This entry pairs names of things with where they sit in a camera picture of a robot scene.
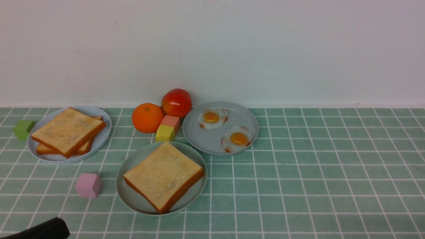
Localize toast slice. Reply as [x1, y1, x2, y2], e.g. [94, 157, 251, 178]
[123, 141, 205, 214]
[31, 107, 106, 159]
[35, 116, 103, 156]

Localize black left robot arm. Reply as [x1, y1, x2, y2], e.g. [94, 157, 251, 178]
[3, 217, 70, 239]

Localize back left fried egg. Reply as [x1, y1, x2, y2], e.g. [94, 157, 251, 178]
[198, 108, 228, 130]

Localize fried egg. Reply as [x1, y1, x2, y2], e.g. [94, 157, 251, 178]
[221, 126, 253, 153]
[198, 108, 228, 130]

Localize grey plate with eggs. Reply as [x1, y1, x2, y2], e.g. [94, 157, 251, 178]
[182, 101, 259, 156]

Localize front fried egg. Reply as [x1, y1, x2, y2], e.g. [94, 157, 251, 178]
[221, 126, 253, 153]

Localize red apple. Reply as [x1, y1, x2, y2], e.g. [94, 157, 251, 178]
[161, 88, 192, 118]

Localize salmon pink cube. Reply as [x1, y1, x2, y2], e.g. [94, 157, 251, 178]
[161, 115, 180, 135]

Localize yellow cube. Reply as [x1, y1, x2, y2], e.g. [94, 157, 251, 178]
[155, 124, 176, 142]

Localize orange fruit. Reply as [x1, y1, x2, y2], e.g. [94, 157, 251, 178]
[131, 103, 165, 133]

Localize green plate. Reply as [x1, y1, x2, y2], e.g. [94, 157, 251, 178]
[116, 142, 208, 216]

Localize light blue bread plate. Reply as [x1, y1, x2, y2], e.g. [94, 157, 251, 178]
[27, 106, 112, 164]

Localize green cube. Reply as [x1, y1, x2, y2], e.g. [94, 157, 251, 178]
[13, 120, 36, 141]

